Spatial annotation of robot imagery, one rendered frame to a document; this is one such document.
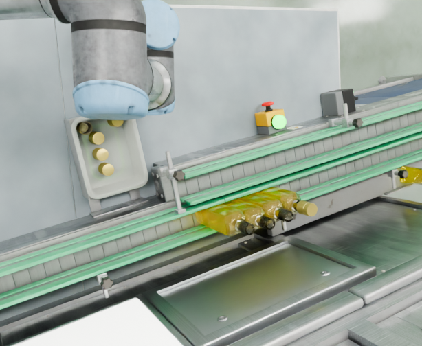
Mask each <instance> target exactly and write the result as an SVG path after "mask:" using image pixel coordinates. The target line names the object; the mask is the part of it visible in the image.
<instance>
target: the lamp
mask: <svg viewBox="0 0 422 346"><path fill-rule="evenodd" d="M285 124H286V119H285V117H284V116H283V115H274V116H273V117H272V119H271V125H272V127H273V128H275V129H279V128H283V127H284V126H285Z"/></svg>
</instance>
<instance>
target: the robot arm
mask: <svg viewBox="0 0 422 346"><path fill-rule="evenodd" d="M44 18H56V19H57V21H59V22H60V23H63V24H70V23H71V48H72V65H73V80H74V90H73V92H72V96H73V99H74V104H75V109H76V112H77V114H79V116H81V117H85V118H89V119H104V120H131V119H141V118H143V117H145V116H146V115H163V114H168V113H171V112H172V111H173V110H174V107H175V79H174V44H175V42H176V40H177V38H178V36H179V31H180V24H179V19H178V16H177V14H176V13H175V11H174V10H173V9H172V8H171V7H170V6H169V5H168V4H167V3H165V2H163V1H160V0H144V1H141V0H0V20H15V19H44Z"/></svg>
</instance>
